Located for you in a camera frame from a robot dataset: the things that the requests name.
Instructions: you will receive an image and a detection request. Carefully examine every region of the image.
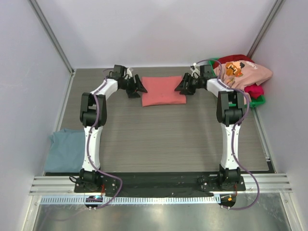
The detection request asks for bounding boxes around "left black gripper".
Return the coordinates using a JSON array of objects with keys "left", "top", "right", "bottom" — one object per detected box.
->
[{"left": 120, "top": 75, "right": 147, "bottom": 98}]

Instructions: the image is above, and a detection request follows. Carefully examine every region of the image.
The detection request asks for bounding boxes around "salmon pink t-shirt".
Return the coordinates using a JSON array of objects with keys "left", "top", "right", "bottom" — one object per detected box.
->
[{"left": 141, "top": 76, "right": 186, "bottom": 107}]

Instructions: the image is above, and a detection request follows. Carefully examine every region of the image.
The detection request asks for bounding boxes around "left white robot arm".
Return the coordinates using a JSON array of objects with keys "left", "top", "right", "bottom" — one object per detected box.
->
[{"left": 75, "top": 64, "right": 147, "bottom": 193}]

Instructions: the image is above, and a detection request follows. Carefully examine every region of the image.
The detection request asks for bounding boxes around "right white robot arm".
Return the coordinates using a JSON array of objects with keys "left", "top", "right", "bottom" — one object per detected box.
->
[{"left": 175, "top": 63, "right": 246, "bottom": 191}]

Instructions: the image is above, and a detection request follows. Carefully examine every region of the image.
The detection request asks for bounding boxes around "light pink printed t-shirt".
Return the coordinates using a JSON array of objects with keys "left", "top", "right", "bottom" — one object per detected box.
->
[{"left": 213, "top": 60, "right": 274, "bottom": 97}]

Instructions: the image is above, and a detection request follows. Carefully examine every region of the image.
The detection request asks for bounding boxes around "red t-shirt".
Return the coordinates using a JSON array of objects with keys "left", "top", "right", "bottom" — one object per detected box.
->
[{"left": 216, "top": 54, "right": 265, "bottom": 99}]

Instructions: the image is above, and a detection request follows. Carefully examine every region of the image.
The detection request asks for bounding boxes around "green plastic bin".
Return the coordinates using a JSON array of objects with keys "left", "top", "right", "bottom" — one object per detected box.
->
[{"left": 213, "top": 54, "right": 266, "bottom": 108}]

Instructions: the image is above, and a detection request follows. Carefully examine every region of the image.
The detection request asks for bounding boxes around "folded blue t-shirt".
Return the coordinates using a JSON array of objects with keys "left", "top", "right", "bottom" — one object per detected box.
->
[{"left": 44, "top": 128, "right": 85, "bottom": 173}]

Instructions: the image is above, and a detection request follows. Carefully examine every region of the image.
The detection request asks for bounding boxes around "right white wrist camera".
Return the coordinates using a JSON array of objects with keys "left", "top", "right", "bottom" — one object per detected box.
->
[{"left": 190, "top": 63, "right": 200, "bottom": 75}]

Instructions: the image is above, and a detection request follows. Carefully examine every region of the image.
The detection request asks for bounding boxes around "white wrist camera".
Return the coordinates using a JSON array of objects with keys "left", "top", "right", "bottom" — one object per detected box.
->
[
  {"left": 190, "top": 63, "right": 200, "bottom": 75},
  {"left": 125, "top": 67, "right": 133, "bottom": 78}
]

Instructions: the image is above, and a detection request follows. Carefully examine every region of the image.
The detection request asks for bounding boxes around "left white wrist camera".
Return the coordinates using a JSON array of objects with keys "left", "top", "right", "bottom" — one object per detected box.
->
[{"left": 125, "top": 67, "right": 133, "bottom": 78}]

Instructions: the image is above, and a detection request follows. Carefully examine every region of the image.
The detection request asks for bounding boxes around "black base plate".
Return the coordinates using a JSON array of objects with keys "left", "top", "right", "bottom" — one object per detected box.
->
[{"left": 69, "top": 170, "right": 246, "bottom": 196}]

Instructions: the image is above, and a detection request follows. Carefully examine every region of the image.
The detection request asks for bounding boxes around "left aluminium corner post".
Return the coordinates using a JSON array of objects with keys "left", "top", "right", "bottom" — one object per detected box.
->
[{"left": 28, "top": 0, "right": 74, "bottom": 76}]

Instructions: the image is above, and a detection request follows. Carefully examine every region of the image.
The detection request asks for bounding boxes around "aluminium corner post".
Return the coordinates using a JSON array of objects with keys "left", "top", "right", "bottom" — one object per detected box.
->
[
  {"left": 246, "top": 0, "right": 285, "bottom": 58},
  {"left": 28, "top": 0, "right": 74, "bottom": 76}
]

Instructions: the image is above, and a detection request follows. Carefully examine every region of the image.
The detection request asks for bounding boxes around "right aluminium corner post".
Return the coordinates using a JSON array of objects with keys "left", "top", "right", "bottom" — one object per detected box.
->
[{"left": 246, "top": 0, "right": 285, "bottom": 58}]

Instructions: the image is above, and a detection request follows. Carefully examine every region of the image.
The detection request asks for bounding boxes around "aluminium front rail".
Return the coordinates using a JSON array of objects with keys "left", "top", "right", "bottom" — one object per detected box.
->
[{"left": 29, "top": 173, "right": 293, "bottom": 195}]

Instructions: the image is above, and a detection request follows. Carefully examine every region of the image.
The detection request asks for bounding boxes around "slotted cable duct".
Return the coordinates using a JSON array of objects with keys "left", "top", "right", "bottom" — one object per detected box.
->
[{"left": 40, "top": 194, "right": 220, "bottom": 205}]

